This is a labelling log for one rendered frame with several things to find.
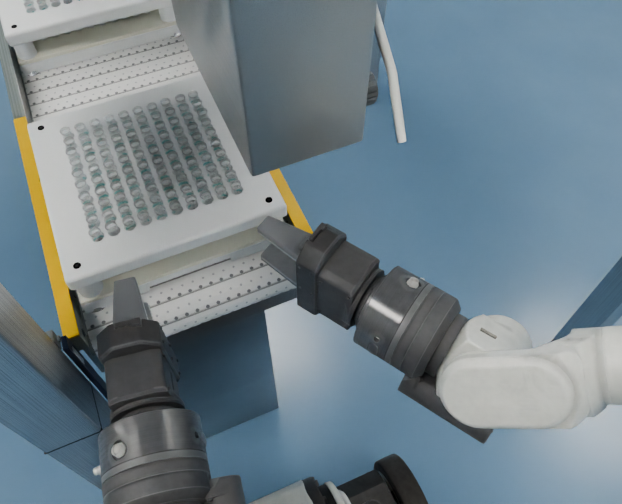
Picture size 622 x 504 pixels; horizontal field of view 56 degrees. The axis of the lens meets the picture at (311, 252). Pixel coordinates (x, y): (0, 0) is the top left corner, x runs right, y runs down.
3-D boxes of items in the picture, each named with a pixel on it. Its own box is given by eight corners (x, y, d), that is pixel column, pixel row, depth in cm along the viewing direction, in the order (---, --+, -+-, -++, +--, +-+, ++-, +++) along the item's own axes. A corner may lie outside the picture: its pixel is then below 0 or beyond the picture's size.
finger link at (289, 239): (271, 215, 62) (321, 243, 60) (253, 236, 60) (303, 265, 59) (271, 205, 61) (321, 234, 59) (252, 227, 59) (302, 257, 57)
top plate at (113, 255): (31, 134, 74) (24, 122, 72) (218, 80, 79) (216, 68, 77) (70, 293, 62) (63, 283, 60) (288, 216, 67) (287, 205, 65)
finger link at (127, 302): (142, 278, 58) (151, 334, 55) (109, 286, 57) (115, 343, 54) (138, 270, 56) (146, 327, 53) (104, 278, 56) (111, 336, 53)
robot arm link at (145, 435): (61, 334, 50) (70, 476, 44) (174, 307, 52) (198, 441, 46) (105, 384, 61) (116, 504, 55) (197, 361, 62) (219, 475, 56)
